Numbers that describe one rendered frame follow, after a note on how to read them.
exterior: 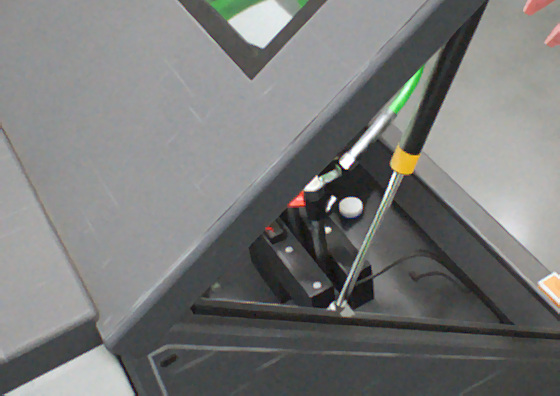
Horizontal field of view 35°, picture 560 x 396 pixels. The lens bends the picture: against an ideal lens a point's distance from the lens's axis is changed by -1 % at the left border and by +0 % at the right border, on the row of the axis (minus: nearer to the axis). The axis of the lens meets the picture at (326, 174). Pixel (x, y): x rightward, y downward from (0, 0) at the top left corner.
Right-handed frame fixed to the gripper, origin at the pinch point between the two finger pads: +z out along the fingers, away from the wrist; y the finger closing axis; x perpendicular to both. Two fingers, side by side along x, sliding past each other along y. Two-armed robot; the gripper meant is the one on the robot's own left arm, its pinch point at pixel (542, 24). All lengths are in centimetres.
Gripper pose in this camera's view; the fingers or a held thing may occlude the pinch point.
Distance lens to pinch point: 102.2
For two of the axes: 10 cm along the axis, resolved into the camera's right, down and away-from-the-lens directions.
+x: 6.8, 1.5, 7.1
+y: 3.5, 7.9, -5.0
